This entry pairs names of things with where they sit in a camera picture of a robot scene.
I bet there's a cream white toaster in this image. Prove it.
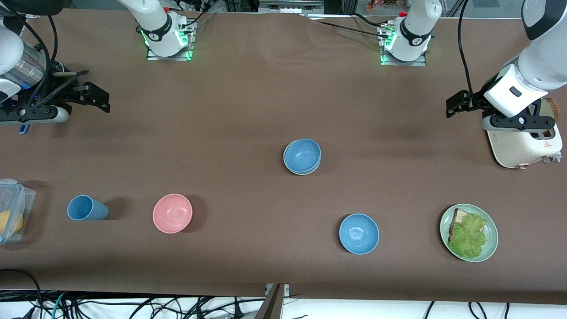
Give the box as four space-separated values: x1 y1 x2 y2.
485 100 563 170

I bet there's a teal cable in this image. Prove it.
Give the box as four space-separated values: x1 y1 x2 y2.
51 292 67 319

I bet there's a green bowl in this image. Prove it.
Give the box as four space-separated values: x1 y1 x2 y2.
283 151 321 176

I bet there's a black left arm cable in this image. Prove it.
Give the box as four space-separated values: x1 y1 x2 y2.
457 0 477 96

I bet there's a clear plastic lidded container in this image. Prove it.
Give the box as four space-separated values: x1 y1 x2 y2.
0 179 37 245

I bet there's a pink bowl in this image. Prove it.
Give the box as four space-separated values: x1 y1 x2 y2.
152 194 193 234

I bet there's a green plate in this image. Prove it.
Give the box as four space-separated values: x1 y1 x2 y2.
440 204 499 263

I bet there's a blue bowl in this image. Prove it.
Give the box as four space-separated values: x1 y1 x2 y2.
339 214 380 255
284 139 322 174

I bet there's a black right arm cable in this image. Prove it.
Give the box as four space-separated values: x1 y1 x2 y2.
0 11 61 108

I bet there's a black cable on table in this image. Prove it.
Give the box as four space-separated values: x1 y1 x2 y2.
306 13 395 38

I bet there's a grey box device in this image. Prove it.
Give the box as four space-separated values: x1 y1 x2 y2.
258 0 324 14

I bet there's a yellow fruit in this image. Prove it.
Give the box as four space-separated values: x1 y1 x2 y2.
0 210 23 234

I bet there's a green lettuce leaf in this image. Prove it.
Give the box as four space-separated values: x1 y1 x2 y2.
448 214 488 259

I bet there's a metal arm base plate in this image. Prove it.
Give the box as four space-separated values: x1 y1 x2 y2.
146 20 195 62
379 22 428 67

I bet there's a metal camera stand post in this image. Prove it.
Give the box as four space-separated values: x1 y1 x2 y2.
255 284 291 319

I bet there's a white power strip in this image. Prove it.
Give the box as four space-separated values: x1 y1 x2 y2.
171 0 210 12

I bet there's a blue ribbed cup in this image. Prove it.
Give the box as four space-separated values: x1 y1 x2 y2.
67 195 109 221

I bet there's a bread slice with brown crust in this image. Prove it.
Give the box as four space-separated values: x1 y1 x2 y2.
449 208 487 242

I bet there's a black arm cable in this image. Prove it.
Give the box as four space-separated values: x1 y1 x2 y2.
457 0 477 96
0 11 61 108

